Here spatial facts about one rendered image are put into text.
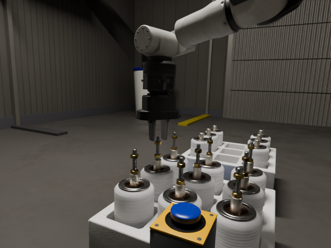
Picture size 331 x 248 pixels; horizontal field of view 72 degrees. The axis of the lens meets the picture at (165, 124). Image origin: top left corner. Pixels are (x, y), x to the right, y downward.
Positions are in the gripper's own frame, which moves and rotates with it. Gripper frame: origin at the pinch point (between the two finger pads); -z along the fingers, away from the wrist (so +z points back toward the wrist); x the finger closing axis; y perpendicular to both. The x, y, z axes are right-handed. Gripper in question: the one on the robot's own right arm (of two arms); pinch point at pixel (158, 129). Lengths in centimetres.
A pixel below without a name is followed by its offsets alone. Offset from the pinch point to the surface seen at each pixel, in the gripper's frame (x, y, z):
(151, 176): -3.3, -3.3, -12.1
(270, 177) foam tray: 46, -3, -21
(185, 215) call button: -13.2, -33.9, -3.8
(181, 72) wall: 187, 286, 35
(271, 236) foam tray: 12.9, -28.4, -18.8
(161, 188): -1.1, -4.7, -15.3
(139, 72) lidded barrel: 98, 259, 30
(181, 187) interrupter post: -3.2, -17.5, -9.0
